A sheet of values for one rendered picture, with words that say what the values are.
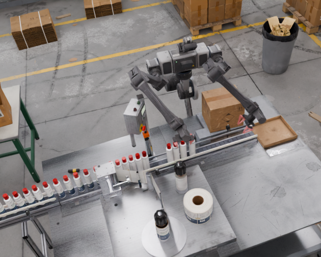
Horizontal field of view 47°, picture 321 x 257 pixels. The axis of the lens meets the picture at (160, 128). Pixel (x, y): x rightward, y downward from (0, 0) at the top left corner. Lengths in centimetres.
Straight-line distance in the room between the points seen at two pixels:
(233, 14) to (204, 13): 49
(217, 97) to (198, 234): 115
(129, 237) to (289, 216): 112
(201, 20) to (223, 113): 303
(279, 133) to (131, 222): 145
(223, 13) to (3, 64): 347
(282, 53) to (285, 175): 235
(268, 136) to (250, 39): 289
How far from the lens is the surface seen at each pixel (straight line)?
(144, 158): 282
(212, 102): 309
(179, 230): 263
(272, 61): 512
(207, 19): 601
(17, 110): 401
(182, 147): 288
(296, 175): 303
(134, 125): 259
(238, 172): 298
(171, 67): 293
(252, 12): 659
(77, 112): 493
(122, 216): 275
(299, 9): 632
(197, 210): 255
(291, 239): 343
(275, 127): 333
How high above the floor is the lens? 319
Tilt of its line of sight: 46 degrees down
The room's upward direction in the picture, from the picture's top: 8 degrees counter-clockwise
